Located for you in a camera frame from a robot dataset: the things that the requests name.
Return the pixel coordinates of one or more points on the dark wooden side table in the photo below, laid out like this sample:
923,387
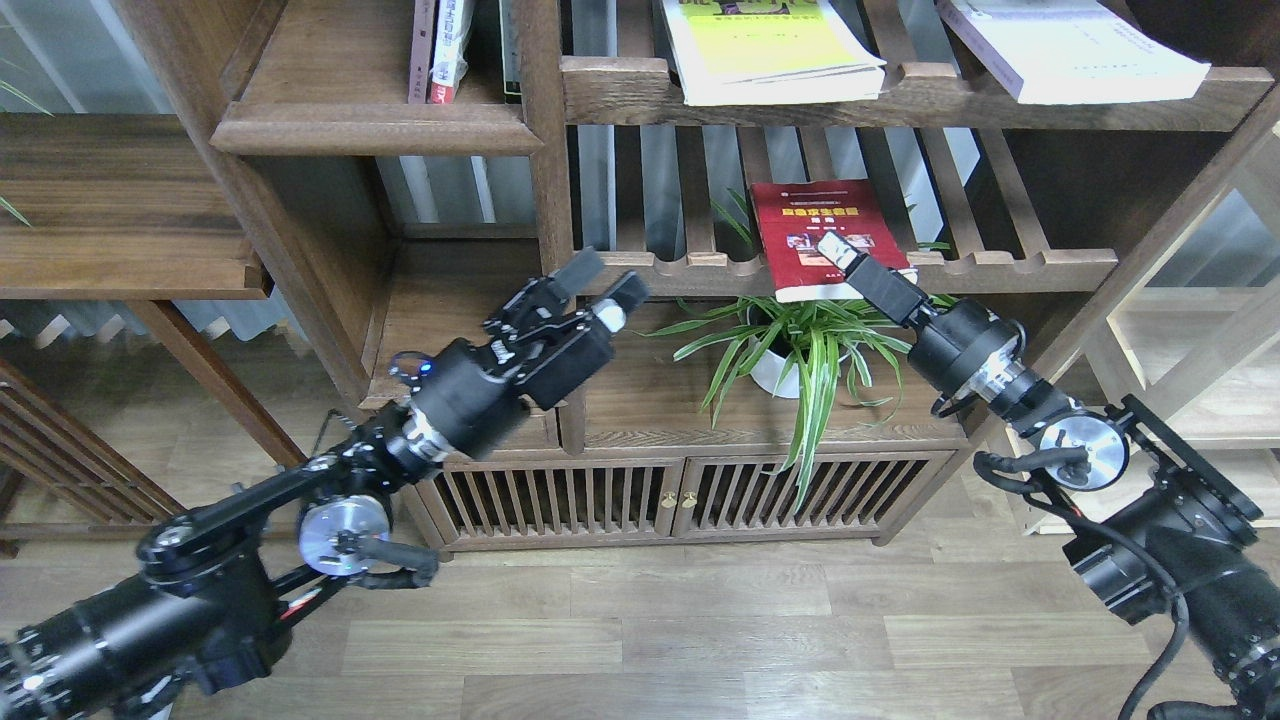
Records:
116,207

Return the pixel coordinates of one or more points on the dark upright book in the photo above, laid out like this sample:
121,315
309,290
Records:
509,53

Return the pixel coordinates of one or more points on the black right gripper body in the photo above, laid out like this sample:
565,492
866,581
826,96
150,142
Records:
963,350

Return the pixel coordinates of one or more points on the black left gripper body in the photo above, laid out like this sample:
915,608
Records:
468,398

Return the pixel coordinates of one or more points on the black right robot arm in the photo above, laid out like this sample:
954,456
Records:
1158,529

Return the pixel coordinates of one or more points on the dark wooden bookshelf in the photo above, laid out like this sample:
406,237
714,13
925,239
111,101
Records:
390,226

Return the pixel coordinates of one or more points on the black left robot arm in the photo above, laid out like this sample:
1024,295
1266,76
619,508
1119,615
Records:
221,587

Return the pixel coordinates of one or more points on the white plant pot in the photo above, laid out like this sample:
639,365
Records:
779,370

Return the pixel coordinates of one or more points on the green spider plant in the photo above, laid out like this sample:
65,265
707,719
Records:
833,362

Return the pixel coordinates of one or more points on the light wooden shelf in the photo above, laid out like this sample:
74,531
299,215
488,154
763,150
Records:
1186,317

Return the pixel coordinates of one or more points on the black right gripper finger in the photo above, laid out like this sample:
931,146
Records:
838,251

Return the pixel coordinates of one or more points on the yellow green book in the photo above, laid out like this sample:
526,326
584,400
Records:
740,53

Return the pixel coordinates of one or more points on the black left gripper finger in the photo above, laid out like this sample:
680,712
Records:
613,307
574,276

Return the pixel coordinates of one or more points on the red white upright book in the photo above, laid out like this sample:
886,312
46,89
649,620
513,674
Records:
448,66

